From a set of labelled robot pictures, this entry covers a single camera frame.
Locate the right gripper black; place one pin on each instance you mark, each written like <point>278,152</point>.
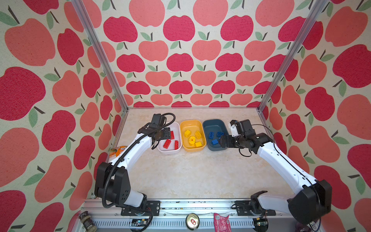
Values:
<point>228,144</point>

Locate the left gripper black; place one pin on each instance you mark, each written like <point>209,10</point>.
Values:
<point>167,133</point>

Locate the long red lego brick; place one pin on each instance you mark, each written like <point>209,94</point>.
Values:
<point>167,144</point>

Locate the yellow round lego piece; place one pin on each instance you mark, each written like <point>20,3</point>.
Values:
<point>192,141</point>

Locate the dark teal plastic container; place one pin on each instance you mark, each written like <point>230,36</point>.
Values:
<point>214,129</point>

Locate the yellow plastic container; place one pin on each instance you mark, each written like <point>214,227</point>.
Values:
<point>193,126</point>

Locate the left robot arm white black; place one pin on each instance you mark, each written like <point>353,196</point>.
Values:
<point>112,178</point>

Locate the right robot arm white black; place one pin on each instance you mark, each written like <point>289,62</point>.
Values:
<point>311,199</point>

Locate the white plastic container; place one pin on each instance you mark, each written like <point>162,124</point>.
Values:
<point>177,134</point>

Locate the orange snack packet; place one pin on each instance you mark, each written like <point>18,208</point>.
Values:
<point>115,152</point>

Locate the pink snack wrapper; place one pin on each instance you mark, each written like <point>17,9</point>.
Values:
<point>221,224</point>

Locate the drink can top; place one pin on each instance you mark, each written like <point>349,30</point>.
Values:
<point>192,221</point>

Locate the dark glass jar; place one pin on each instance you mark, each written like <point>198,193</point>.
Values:
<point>87,222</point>

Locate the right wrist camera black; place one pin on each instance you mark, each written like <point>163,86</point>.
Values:
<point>244,127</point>

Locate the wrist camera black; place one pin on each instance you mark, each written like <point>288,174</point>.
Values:
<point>158,120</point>
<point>244,127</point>

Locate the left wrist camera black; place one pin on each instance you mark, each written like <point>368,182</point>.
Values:
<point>158,120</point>

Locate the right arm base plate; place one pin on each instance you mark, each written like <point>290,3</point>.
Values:
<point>251,208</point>

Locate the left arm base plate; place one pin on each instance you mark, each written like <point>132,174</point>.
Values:
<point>145,209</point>

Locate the aluminium front rail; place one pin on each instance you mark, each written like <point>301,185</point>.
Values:
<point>173,213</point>

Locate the aluminium corner post left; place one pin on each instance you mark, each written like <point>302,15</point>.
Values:
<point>99,50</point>

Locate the aluminium corner post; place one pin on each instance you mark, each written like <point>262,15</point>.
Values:
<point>309,22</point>
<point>99,50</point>

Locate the aluminium corner post right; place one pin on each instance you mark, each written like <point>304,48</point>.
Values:
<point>309,22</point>

